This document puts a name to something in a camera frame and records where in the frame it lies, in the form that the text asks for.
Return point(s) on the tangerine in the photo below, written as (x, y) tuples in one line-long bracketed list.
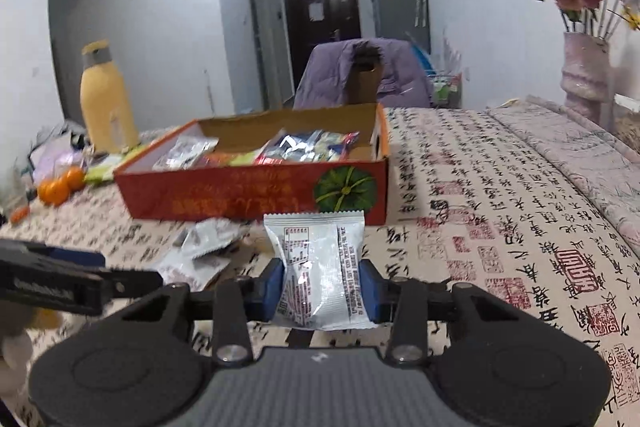
[(75, 179), (54, 192)]

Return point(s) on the brown chair back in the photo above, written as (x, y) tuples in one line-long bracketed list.
[(365, 87)]

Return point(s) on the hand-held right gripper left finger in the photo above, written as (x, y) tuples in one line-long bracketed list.
[(271, 289)]

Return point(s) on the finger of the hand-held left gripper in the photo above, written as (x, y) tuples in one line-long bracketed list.
[(130, 282), (75, 258)]

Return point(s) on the red cardboard box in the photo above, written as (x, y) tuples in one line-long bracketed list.
[(225, 199)]

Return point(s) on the paper sheet on door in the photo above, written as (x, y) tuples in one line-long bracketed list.
[(315, 10)]

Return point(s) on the purple jacket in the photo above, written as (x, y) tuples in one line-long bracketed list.
[(325, 77)]

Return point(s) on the yellow flower branches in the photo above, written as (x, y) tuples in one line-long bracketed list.
[(632, 19)]

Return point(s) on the yellow thermos jug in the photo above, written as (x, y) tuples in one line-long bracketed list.
[(107, 107)]

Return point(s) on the orange stick snack packet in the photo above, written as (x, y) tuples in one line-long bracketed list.
[(220, 159)]

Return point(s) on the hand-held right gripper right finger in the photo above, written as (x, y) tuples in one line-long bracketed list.
[(370, 289)]

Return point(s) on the heap of foil snack packets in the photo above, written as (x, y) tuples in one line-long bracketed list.
[(300, 147)]

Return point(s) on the grey refrigerator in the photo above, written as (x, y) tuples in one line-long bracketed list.
[(395, 12)]

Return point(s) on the pink ribbed vase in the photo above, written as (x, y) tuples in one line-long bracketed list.
[(582, 77)]

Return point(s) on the glass jar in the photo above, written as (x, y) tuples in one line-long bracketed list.
[(627, 117)]

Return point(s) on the dark brown door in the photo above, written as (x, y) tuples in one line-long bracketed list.
[(300, 37)]

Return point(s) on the glass cup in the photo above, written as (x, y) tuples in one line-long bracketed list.
[(19, 213)]

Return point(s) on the silver snack packet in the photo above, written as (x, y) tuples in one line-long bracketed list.
[(185, 152)]

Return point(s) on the pile of white snack packets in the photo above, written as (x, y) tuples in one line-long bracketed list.
[(205, 237)]

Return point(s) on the green white snack bar packet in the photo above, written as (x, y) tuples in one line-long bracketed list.
[(135, 151), (102, 174)]

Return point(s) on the white packet with red print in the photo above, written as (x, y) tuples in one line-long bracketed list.
[(320, 267)]

